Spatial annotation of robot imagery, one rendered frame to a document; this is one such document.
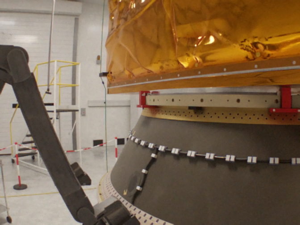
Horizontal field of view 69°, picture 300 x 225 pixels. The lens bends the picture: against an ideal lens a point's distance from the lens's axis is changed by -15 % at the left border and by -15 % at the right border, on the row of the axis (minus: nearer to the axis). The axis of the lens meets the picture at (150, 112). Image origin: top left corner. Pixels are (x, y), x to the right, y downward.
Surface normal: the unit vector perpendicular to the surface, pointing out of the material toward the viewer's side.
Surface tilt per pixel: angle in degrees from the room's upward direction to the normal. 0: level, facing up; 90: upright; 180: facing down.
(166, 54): 92
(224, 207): 62
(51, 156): 91
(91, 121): 90
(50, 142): 89
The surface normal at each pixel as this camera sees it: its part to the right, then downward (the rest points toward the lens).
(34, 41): 0.51, 0.04
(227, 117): -0.53, -0.44
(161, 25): -0.86, 0.01
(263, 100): -0.45, 0.04
